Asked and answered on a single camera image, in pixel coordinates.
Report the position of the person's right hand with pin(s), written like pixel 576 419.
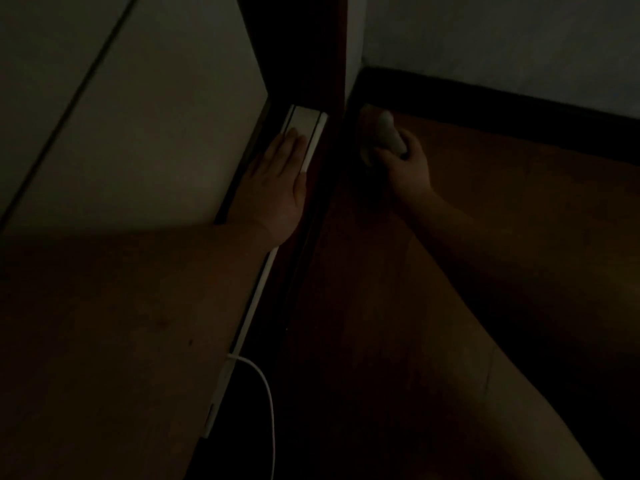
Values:
pixel 410 177

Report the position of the person's left hand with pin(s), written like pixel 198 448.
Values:
pixel 275 194

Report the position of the grey cleaning cloth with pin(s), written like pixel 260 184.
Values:
pixel 385 129

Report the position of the person's left forearm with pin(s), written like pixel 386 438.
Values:
pixel 125 344

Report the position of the person's right forearm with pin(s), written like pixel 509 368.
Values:
pixel 525 304

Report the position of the white wooden sliding door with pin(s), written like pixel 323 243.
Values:
pixel 125 119

